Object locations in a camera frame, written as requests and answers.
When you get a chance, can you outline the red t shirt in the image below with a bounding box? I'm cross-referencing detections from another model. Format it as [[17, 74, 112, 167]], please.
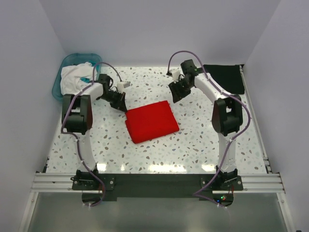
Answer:
[[125, 101, 180, 144]]

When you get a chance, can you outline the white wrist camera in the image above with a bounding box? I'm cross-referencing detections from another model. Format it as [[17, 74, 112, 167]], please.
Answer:
[[117, 81, 131, 92], [169, 69, 181, 82]]

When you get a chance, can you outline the black folded t shirt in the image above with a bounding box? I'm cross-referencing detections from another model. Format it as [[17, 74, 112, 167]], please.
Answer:
[[203, 64, 245, 95]]

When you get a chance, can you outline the teal plastic laundry basket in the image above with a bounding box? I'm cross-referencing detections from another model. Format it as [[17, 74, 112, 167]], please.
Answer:
[[52, 53, 102, 101]]

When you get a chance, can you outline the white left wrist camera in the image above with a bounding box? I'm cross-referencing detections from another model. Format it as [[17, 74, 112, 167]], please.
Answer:
[[117, 81, 131, 92]]

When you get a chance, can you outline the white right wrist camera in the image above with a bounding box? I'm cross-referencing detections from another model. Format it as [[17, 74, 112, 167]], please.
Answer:
[[169, 69, 181, 82]]

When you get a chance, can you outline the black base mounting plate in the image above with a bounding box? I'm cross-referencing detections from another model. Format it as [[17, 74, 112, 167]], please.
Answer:
[[71, 171, 243, 205]]

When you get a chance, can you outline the white crumpled t shirt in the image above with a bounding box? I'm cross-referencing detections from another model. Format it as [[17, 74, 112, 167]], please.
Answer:
[[60, 64, 91, 95]]

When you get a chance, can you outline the aluminium front frame rail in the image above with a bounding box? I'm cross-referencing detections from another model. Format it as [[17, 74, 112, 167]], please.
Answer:
[[31, 173, 285, 193]]

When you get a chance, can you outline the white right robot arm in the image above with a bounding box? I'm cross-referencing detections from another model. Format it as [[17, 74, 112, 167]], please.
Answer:
[[167, 59, 243, 182]]

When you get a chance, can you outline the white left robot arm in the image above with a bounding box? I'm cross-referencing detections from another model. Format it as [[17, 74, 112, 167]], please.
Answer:
[[60, 74, 130, 173]]

